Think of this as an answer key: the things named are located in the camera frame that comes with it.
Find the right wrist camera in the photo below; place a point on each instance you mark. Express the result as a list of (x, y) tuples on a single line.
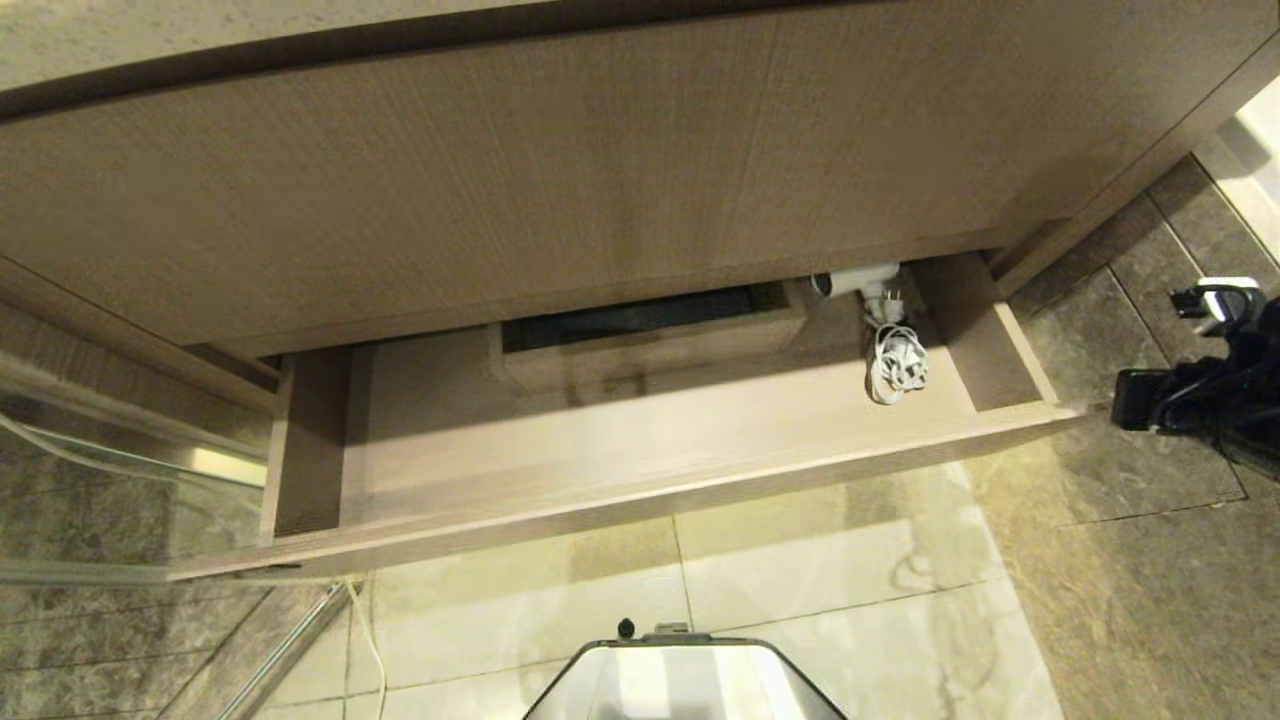
[(1228, 300)]

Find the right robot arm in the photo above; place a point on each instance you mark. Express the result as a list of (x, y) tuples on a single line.
[(1262, 390)]

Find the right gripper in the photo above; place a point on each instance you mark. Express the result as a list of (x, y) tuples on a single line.
[(1136, 399)]

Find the stone countertop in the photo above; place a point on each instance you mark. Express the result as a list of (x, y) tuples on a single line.
[(200, 40)]

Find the wooden inner drawer compartment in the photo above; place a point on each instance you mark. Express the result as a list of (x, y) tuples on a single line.
[(640, 358)]

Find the wooden drawer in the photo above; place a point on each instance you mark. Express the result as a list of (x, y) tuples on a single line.
[(600, 455)]

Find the wooden vanity cabinet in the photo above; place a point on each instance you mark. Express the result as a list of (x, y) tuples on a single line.
[(600, 180)]

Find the glass shower door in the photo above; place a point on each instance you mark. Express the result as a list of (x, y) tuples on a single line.
[(90, 520)]

